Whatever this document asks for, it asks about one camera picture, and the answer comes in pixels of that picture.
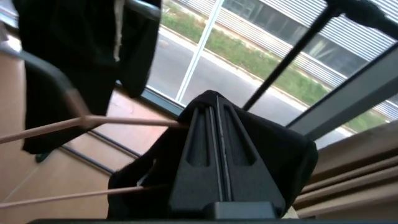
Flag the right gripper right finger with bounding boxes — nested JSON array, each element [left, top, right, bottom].
[[216, 96, 286, 218]]

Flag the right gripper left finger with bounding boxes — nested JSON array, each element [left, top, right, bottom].
[[167, 91, 224, 218]]

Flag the black garment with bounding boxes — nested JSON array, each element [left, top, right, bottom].
[[107, 90, 320, 218]]

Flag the pink clothes hanger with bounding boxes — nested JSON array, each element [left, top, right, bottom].
[[0, 114, 189, 209]]

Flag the black drawstring shorts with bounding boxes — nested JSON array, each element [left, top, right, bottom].
[[12, 0, 162, 156]]

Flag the beige curtain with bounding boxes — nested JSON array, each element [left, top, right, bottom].
[[292, 119, 398, 218]]

